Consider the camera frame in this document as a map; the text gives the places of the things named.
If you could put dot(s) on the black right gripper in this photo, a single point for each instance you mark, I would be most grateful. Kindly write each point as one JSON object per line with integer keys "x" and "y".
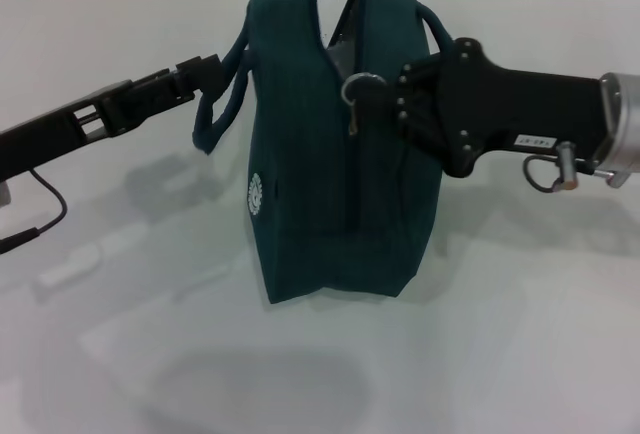
{"x": 510, "y": 109}

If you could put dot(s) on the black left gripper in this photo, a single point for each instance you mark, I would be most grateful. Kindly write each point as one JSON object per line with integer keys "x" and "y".
{"x": 60, "y": 129}

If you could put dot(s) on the dark teal insulated lunch bag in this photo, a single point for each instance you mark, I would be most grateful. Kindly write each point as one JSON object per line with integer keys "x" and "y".
{"x": 310, "y": 179}

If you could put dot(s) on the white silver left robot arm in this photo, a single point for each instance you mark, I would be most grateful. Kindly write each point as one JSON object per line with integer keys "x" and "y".
{"x": 5, "y": 194}

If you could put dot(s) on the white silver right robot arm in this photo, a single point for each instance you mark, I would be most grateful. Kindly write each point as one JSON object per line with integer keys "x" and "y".
{"x": 625, "y": 124}

